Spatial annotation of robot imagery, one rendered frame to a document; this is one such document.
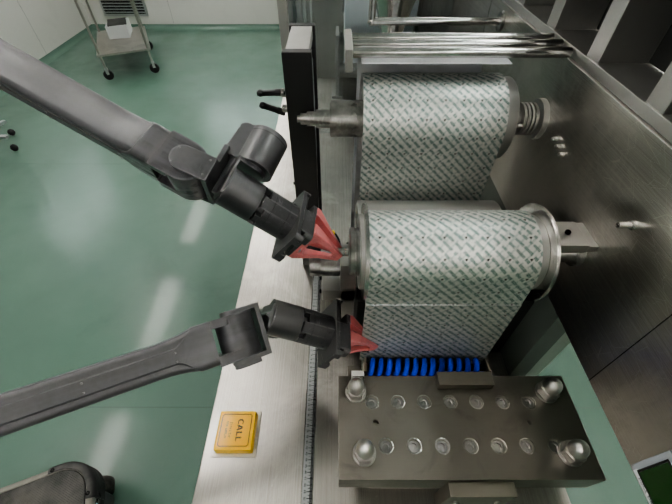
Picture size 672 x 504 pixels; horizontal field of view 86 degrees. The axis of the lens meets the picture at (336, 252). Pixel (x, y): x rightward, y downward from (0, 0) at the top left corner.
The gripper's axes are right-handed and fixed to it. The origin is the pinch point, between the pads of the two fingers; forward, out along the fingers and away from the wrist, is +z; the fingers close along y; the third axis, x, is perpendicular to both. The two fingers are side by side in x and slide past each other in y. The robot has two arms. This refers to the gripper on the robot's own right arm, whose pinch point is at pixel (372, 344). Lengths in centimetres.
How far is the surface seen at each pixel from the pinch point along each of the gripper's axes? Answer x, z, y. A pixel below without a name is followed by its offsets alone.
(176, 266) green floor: -144, -36, -108
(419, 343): 4.9, 6.7, 0.3
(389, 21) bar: 32, -12, -61
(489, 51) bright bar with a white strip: 42, -3, -30
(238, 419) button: -25.1, -14.9, 8.1
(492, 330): 14.4, 14.3, 0.3
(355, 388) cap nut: -1.6, -2.9, 7.8
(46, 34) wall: -251, -266, -456
